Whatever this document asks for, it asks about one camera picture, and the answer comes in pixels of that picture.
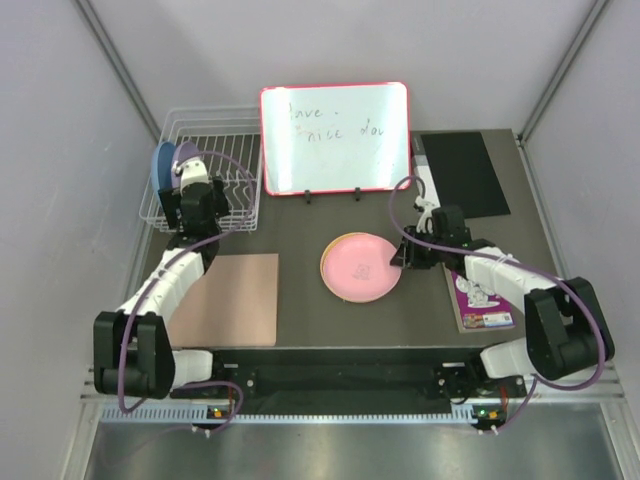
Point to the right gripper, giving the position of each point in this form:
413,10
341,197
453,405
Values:
408,255

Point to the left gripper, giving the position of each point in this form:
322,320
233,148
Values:
170,199

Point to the blue plate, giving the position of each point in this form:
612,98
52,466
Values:
161,164

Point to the orange plate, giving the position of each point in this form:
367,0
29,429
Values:
326,255

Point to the purple plate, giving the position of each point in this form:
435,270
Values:
182,153

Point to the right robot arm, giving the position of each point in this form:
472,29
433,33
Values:
565,329

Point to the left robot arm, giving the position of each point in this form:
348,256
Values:
132,353

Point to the purple book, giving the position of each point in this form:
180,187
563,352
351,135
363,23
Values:
477,308

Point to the black notebook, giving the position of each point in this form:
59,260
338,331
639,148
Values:
463,173

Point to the black whiteboard stand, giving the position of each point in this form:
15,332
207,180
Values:
355,194

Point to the red framed whiteboard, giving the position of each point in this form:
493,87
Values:
321,139

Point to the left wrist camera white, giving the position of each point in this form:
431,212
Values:
189,172

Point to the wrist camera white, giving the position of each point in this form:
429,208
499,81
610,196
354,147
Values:
189,172
425,207

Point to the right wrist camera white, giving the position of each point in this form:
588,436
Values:
425,207

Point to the white wire dish rack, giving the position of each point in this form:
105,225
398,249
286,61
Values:
233,134

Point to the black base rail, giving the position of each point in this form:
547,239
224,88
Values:
435,371

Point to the grey cable duct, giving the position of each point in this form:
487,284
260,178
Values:
202,414

